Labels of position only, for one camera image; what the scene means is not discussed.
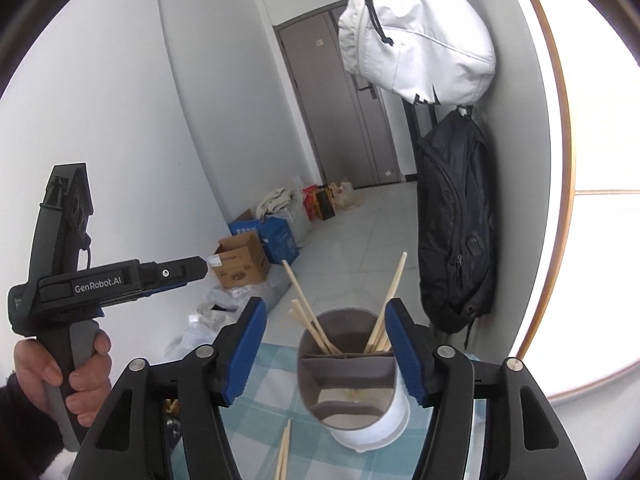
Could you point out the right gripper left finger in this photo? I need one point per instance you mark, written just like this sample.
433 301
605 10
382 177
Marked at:
236 346

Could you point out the grey entrance door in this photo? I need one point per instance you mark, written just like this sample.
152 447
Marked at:
344 114

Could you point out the black backpack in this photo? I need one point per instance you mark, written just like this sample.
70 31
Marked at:
457 224

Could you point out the white shoulder bag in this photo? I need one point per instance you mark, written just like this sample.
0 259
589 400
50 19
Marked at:
425 51

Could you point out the grey plastic parcel bag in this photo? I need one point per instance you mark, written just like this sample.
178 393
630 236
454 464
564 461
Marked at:
270 292

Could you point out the teal checked tablecloth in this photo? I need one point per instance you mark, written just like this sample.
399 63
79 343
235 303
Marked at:
255 422

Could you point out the blue cardboard box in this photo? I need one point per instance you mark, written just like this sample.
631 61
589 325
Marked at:
274 233

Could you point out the person's left hand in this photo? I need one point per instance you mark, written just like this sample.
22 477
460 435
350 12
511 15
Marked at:
35 369

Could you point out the red black shopping bag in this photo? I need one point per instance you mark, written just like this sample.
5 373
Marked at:
318 202

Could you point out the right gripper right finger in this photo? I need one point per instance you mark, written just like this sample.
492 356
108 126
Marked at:
411 351

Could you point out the beige tote bag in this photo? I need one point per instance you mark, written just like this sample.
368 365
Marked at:
344 195

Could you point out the white plastic bag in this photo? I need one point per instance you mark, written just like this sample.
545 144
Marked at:
203 327

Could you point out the grey white utensil holder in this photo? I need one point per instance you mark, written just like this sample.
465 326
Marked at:
358 396

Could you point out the beige cloth pile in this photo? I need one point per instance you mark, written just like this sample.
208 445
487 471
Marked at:
274 202

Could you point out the wooden chopstick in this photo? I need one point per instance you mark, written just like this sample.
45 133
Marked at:
282 464

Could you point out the brown cardboard box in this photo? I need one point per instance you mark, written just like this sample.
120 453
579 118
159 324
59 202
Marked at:
239 261

